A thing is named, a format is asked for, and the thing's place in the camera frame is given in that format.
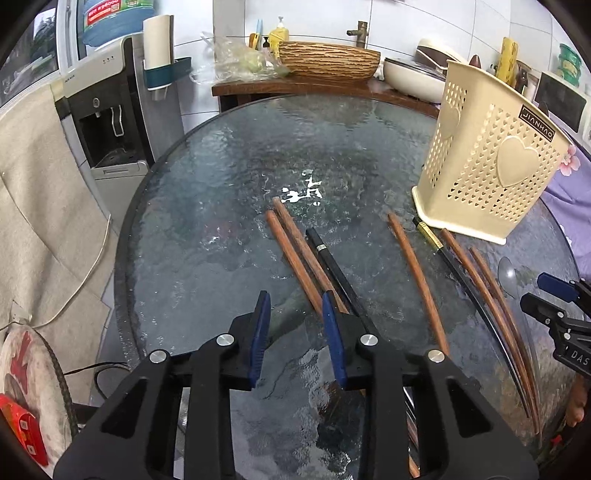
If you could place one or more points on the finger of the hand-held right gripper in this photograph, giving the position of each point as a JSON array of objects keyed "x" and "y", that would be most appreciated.
[
  {"x": 556, "y": 285},
  {"x": 540, "y": 308}
]

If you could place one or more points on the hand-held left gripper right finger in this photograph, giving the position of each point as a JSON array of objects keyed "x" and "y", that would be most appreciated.
[{"x": 332, "y": 341}]

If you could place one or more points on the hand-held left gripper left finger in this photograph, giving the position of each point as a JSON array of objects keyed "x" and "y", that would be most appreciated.
[{"x": 261, "y": 332}]

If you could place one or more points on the clear plastic spoon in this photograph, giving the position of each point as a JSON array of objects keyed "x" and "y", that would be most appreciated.
[{"x": 508, "y": 277}]

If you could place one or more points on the brown wooden chopstick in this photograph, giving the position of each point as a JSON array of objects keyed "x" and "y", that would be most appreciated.
[
  {"x": 482, "y": 267},
  {"x": 415, "y": 267},
  {"x": 300, "y": 240},
  {"x": 457, "y": 249},
  {"x": 288, "y": 254}
]

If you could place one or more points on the black chopstick silver band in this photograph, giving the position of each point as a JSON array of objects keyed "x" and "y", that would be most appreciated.
[{"x": 330, "y": 263}]

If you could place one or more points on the black chopstick gold band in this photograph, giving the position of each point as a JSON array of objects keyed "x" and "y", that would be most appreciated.
[{"x": 461, "y": 277}]

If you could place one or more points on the cream perforated utensil holder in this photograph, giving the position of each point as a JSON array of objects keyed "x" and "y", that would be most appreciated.
[{"x": 485, "y": 152}]

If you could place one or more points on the person's right hand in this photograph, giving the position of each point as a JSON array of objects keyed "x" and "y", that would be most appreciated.
[{"x": 581, "y": 401}]

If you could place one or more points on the purple floral cloth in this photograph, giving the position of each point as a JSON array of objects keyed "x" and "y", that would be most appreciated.
[{"x": 572, "y": 207}]

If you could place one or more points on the white microwave oven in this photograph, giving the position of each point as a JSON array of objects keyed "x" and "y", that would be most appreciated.
[{"x": 558, "y": 99}]

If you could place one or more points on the brown jar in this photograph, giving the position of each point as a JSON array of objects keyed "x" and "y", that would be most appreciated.
[{"x": 525, "y": 78}]

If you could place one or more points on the green tin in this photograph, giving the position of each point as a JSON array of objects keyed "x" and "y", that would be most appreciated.
[{"x": 570, "y": 60}]

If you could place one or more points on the round white red disc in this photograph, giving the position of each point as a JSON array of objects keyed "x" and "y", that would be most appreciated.
[{"x": 37, "y": 369}]

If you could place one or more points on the yellow box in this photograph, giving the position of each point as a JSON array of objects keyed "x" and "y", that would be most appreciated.
[{"x": 508, "y": 60}]

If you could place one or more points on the dark brown wooden spoon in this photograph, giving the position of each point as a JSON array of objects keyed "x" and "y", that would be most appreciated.
[{"x": 475, "y": 61}]

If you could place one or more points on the wooden sink counter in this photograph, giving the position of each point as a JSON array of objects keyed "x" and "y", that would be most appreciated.
[{"x": 258, "y": 87}]

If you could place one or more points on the white pot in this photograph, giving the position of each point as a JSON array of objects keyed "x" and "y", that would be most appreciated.
[{"x": 411, "y": 78}]

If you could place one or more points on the cream brown lid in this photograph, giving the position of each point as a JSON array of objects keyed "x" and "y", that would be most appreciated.
[{"x": 438, "y": 50}]

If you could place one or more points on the beige cloth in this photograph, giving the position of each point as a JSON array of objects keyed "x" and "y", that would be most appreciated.
[{"x": 41, "y": 184}]

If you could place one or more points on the clear plastic bag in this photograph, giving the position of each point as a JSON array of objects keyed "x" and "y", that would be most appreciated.
[{"x": 240, "y": 60}]

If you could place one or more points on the teal cup holder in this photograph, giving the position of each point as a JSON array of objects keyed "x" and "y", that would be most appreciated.
[{"x": 168, "y": 74}]

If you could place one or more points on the woven pattern basin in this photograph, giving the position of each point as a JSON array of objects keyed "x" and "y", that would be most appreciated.
[{"x": 328, "y": 60}]

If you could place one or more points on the white water dispenser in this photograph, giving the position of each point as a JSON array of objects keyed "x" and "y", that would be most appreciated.
[{"x": 106, "y": 92}]

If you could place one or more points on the yellow blue brush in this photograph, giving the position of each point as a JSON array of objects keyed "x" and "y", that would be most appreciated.
[{"x": 255, "y": 39}]

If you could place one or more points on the yellow soap bottle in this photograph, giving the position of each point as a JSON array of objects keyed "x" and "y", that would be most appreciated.
[{"x": 279, "y": 37}]

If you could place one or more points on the bronze faucet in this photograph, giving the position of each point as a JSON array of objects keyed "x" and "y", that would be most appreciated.
[{"x": 362, "y": 34}]

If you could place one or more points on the cream paper cup stack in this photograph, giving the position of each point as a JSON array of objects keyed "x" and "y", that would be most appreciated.
[{"x": 159, "y": 37}]

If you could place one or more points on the blue water bottle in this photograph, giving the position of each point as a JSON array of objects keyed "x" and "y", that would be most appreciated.
[{"x": 115, "y": 18}]

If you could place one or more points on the window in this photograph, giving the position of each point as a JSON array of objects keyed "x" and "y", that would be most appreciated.
[{"x": 32, "y": 50}]

